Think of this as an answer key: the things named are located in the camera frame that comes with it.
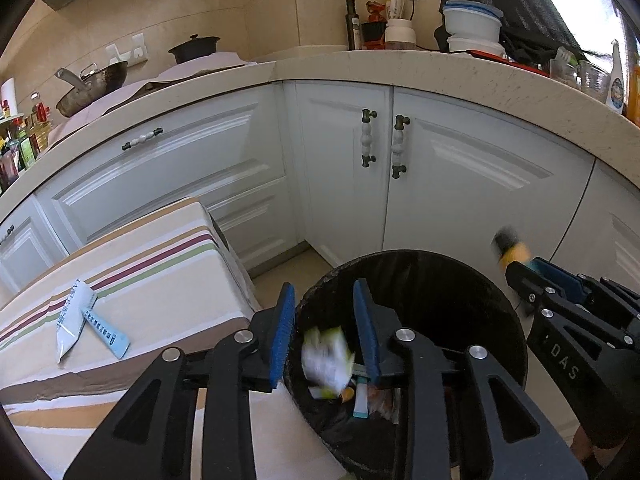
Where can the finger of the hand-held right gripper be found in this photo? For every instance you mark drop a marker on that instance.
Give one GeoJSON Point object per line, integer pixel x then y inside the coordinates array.
{"type": "Point", "coordinates": [530, 287]}
{"type": "Point", "coordinates": [552, 274]}

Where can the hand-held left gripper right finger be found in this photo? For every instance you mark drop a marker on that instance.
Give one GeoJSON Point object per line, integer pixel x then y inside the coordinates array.
{"type": "Point", "coordinates": [367, 335]}

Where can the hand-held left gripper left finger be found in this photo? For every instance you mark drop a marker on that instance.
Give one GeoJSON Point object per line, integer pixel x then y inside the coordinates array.
{"type": "Point", "coordinates": [280, 340]}

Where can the yellow bottle with black cap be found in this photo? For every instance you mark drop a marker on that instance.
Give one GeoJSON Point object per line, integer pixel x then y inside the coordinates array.
{"type": "Point", "coordinates": [515, 252]}

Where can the white green wrapper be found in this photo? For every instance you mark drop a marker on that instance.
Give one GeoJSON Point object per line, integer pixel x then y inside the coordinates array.
{"type": "Point", "coordinates": [325, 360]}

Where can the red plastic bag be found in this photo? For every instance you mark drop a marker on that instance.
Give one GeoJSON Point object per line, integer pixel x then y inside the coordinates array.
{"type": "Point", "coordinates": [382, 402]}

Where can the black trash bin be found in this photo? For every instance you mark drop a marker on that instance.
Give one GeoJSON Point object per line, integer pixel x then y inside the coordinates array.
{"type": "Point", "coordinates": [450, 300]}

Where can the white corner cabinet door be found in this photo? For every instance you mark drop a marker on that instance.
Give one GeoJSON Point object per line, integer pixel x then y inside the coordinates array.
{"type": "Point", "coordinates": [475, 195]}
{"type": "Point", "coordinates": [330, 185]}

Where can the striped tablecloth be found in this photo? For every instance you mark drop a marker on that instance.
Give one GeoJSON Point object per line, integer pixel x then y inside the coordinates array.
{"type": "Point", "coordinates": [150, 280]}

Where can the light blue tube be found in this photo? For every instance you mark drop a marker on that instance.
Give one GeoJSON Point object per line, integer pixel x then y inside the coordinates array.
{"type": "Point", "coordinates": [107, 334]}

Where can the wide white cabinet door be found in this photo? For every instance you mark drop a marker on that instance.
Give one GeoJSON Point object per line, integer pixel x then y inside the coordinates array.
{"type": "Point", "coordinates": [200, 170]}

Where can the clear glass measuring cup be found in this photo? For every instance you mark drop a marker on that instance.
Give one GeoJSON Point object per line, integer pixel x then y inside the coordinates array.
{"type": "Point", "coordinates": [594, 80]}

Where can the white spray bottle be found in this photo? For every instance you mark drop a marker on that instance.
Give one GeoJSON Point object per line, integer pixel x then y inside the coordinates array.
{"type": "Point", "coordinates": [616, 85]}

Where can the orange bottle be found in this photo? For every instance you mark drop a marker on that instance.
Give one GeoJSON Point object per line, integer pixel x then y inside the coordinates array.
{"type": "Point", "coordinates": [635, 90]}

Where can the crumpled white toothpaste tube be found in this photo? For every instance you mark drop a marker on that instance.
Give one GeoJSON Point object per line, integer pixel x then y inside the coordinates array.
{"type": "Point", "coordinates": [70, 322]}

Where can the red tray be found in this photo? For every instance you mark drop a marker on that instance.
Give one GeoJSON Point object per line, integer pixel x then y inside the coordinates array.
{"type": "Point", "coordinates": [500, 57]}

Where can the flat white plastic container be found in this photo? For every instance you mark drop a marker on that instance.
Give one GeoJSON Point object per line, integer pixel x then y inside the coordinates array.
{"type": "Point", "coordinates": [475, 46]}

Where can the beige kitchen countertop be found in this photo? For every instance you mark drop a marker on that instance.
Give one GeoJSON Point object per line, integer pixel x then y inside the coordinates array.
{"type": "Point", "coordinates": [400, 67]}

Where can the large white plastic container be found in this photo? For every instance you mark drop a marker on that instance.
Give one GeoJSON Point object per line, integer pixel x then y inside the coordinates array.
{"type": "Point", "coordinates": [472, 22]}

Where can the narrow white cabinet door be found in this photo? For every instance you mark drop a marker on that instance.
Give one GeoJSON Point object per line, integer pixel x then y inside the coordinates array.
{"type": "Point", "coordinates": [30, 255]}

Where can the dark cloth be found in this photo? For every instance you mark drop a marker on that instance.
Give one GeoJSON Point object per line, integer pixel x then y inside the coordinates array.
{"type": "Point", "coordinates": [520, 5]}

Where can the white jar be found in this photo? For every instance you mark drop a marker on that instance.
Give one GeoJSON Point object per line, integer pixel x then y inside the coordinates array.
{"type": "Point", "coordinates": [400, 35]}

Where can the black container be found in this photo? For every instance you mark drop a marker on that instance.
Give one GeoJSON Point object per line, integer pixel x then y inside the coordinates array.
{"type": "Point", "coordinates": [372, 35]}

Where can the black lidded pot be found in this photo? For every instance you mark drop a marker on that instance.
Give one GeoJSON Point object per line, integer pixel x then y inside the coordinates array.
{"type": "Point", "coordinates": [195, 50]}

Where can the dark glass oil bottle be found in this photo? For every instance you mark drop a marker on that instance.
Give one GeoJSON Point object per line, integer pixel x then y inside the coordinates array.
{"type": "Point", "coordinates": [352, 27]}

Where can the dark metal wok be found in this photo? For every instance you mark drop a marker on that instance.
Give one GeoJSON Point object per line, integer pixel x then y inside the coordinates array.
{"type": "Point", "coordinates": [95, 87]}

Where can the white yellow packet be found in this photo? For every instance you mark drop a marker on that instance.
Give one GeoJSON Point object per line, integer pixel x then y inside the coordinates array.
{"type": "Point", "coordinates": [395, 2]}

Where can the red snack packet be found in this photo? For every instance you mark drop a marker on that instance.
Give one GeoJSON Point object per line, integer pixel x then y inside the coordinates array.
{"type": "Point", "coordinates": [375, 10]}

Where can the group of condiment bottles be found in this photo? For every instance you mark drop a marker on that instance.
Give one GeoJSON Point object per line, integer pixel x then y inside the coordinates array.
{"type": "Point", "coordinates": [22, 145]}

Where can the white paper towel roll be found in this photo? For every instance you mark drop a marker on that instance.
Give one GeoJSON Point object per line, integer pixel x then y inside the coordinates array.
{"type": "Point", "coordinates": [9, 97]}

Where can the white wall hooks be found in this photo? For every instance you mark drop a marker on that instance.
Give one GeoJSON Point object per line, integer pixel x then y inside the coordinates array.
{"type": "Point", "coordinates": [132, 50]}

